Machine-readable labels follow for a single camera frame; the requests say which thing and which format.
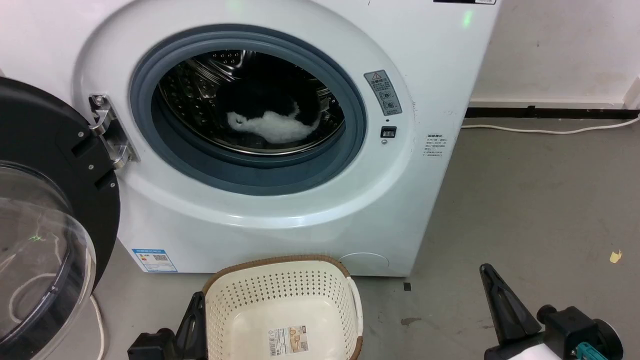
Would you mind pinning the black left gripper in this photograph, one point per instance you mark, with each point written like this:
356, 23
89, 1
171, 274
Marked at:
152, 347

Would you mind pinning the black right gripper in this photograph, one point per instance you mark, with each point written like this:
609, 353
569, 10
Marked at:
575, 330

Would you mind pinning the cream perforated laundry basket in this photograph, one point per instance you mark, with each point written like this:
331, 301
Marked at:
280, 295

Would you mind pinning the white front-load washing machine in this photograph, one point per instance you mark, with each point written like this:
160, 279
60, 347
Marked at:
300, 240

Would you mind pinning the blue energy label sticker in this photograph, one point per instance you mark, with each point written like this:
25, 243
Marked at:
155, 260

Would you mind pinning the paper product label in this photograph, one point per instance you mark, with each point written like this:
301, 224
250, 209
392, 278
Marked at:
288, 341

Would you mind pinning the yellow paper scrap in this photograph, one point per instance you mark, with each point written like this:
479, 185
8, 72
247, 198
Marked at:
615, 257

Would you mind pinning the round white filter cover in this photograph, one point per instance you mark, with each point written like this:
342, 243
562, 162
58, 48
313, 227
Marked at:
365, 264

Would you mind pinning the grey rubber door gasket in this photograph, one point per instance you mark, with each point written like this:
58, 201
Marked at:
250, 176

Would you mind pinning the small text sticker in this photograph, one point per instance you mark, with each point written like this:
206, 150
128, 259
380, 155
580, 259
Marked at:
434, 145

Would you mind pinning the black baseboard strip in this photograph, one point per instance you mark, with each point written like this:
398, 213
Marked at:
550, 112

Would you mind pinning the chrome door hinge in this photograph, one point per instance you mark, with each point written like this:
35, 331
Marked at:
113, 136

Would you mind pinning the black door latch socket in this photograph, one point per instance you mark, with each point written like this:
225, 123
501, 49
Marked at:
388, 132

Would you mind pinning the black garment in drum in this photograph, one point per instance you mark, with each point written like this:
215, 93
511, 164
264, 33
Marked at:
275, 127

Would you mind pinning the steel washer drum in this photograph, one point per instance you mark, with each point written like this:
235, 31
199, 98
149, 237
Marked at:
197, 90

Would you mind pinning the black washer door clear glass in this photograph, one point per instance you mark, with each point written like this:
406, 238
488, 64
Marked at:
50, 130

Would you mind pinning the grey warning sticker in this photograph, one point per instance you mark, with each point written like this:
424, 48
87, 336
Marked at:
383, 93

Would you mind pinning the black panel strip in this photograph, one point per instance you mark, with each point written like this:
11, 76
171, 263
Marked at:
465, 1

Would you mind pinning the white wall trunking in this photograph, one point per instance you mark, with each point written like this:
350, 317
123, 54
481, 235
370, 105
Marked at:
632, 94

